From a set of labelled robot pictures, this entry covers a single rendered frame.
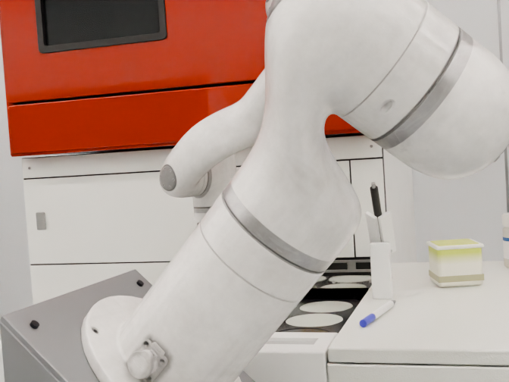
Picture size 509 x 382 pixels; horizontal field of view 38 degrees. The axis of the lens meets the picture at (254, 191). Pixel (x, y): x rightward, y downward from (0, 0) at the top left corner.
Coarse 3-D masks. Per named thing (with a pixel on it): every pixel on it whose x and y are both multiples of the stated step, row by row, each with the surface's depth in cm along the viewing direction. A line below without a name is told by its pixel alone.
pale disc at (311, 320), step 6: (294, 318) 132; (300, 318) 132; (306, 318) 131; (312, 318) 131; (318, 318) 131; (324, 318) 130; (330, 318) 130; (336, 318) 130; (342, 318) 129; (294, 324) 127; (300, 324) 127; (306, 324) 127; (312, 324) 126; (318, 324) 126; (324, 324) 126; (330, 324) 126
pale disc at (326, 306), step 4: (308, 304) 143; (312, 304) 143; (316, 304) 143; (320, 304) 143; (324, 304) 142; (328, 304) 142; (332, 304) 142; (336, 304) 142; (340, 304) 141; (344, 304) 141; (348, 304) 141; (300, 308) 140; (304, 308) 139; (308, 308) 139; (312, 308) 139; (316, 308) 139; (320, 308) 139; (324, 308) 138; (328, 308) 138; (332, 308) 138; (336, 308) 138; (340, 308) 137; (344, 308) 137
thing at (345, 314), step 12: (312, 300) 146; (324, 300) 146; (336, 300) 145; (348, 300) 144; (300, 312) 136; (312, 312) 136; (324, 312) 135; (336, 312) 134; (348, 312) 134; (288, 324) 127; (336, 324) 125
